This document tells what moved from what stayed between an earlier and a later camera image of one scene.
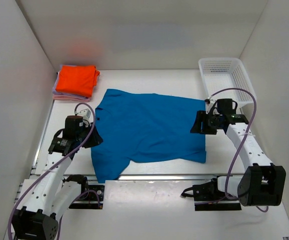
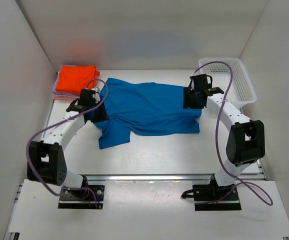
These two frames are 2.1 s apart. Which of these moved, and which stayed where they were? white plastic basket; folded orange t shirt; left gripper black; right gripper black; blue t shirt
Moved: blue t shirt; right gripper black; left gripper black
Stayed: folded orange t shirt; white plastic basket
